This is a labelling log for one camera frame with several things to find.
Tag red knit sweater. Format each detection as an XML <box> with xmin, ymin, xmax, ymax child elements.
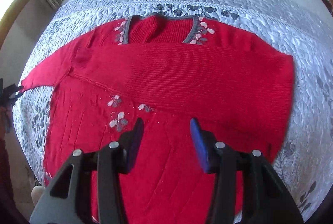
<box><xmin>21</xmin><ymin>14</ymin><xmax>295</xmax><ymax>223</ymax></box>

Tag white grey quilted bedspread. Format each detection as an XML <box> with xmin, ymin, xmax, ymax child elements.
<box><xmin>22</xmin><ymin>0</ymin><xmax>332</xmax><ymax>223</ymax></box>

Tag left hand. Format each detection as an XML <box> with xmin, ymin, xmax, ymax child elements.
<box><xmin>0</xmin><ymin>106</ymin><xmax>12</xmax><ymax>139</ymax></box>

